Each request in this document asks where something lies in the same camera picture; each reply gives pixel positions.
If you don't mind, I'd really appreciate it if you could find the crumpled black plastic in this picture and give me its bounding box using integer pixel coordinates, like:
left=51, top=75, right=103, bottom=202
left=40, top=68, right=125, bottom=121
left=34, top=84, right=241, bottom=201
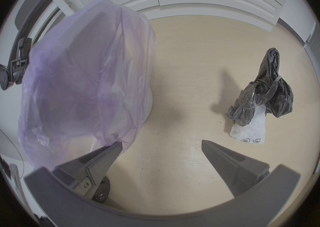
left=226, top=48, right=294, bottom=126

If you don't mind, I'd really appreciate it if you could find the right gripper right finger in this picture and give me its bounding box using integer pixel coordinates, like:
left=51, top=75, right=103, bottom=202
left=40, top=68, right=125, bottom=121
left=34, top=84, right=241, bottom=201
left=201, top=140, right=270, bottom=196

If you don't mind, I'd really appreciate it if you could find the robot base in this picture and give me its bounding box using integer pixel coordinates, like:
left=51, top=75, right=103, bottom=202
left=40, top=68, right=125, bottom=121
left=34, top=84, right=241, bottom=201
left=0, top=130, right=111, bottom=204

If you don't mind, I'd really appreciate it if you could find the white chair grey seat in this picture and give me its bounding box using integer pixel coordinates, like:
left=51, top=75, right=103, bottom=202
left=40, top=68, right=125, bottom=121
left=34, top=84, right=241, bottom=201
left=7, top=0, right=75, bottom=46

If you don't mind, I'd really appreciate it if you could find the white printed wrapper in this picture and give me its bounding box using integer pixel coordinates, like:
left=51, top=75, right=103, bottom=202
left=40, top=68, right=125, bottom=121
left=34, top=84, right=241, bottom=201
left=230, top=106, right=266, bottom=144

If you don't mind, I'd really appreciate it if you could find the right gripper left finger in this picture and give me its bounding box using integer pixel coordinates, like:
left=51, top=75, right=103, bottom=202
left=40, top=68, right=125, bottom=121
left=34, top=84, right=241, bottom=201
left=54, top=142, right=123, bottom=199

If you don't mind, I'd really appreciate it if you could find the purple plastic bag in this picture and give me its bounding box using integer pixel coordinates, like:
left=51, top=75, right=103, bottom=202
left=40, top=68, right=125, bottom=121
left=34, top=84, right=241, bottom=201
left=18, top=0, right=157, bottom=171

